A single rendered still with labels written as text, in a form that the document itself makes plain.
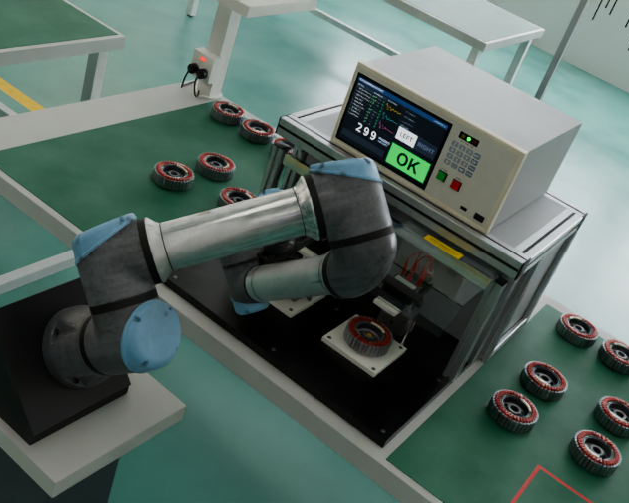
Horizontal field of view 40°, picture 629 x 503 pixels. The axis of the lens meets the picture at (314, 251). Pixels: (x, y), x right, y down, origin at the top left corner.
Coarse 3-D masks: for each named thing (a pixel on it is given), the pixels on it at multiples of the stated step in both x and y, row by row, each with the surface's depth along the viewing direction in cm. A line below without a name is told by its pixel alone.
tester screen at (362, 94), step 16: (352, 96) 197; (368, 96) 195; (384, 96) 192; (352, 112) 198; (368, 112) 196; (384, 112) 194; (400, 112) 191; (416, 112) 189; (352, 128) 200; (384, 128) 195; (416, 128) 190; (432, 128) 188; (384, 144) 196; (400, 144) 194; (432, 144) 189; (384, 160) 197; (432, 160) 190
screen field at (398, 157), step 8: (392, 144) 195; (392, 152) 195; (400, 152) 194; (408, 152) 193; (392, 160) 196; (400, 160) 195; (408, 160) 194; (416, 160) 193; (400, 168) 195; (408, 168) 194; (416, 168) 193; (424, 168) 192; (416, 176) 194; (424, 176) 193
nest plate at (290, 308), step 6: (276, 300) 202; (282, 300) 203; (288, 300) 203; (300, 300) 205; (306, 300) 206; (312, 300) 206; (318, 300) 209; (276, 306) 201; (282, 306) 201; (288, 306) 201; (294, 306) 202; (300, 306) 203; (306, 306) 204; (288, 312) 200; (294, 312) 200
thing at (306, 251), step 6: (324, 240) 204; (306, 246) 206; (312, 246) 205; (318, 246) 204; (324, 246) 205; (300, 252) 205; (306, 252) 204; (312, 252) 205; (318, 252) 205; (324, 252) 207
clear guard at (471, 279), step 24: (408, 240) 186; (408, 264) 177; (432, 264) 180; (456, 264) 183; (480, 264) 187; (384, 288) 174; (432, 288) 173; (456, 288) 175; (480, 288) 178; (408, 312) 172; (432, 312) 171; (456, 312) 170
